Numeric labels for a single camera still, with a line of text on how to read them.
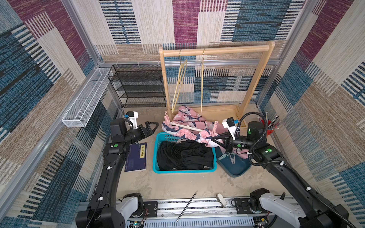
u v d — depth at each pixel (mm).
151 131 655
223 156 895
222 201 739
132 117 683
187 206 745
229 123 605
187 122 923
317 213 387
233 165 869
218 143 664
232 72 1039
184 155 779
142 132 651
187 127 718
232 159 893
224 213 729
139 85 1089
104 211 380
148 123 662
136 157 918
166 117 756
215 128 637
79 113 712
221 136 662
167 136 790
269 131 939
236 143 617
